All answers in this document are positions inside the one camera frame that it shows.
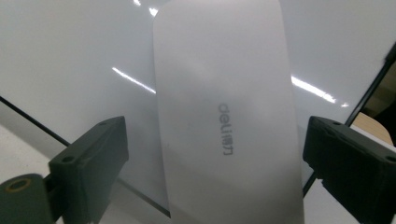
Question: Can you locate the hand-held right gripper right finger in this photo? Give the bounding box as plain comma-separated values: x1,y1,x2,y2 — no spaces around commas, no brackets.
302,115,396,224

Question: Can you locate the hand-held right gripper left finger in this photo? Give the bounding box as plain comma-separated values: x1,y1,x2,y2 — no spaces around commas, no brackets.
48,115,130,224

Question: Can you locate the white whiteboard with black frame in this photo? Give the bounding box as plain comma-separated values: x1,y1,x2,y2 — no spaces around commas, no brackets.
0,0,396,218

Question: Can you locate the white whiteboard eraser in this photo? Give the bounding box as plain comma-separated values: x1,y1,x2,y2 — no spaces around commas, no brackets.
151,0,305,224

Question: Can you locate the wooden table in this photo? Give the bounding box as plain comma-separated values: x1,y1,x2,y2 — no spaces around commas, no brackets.
350,111,394,147

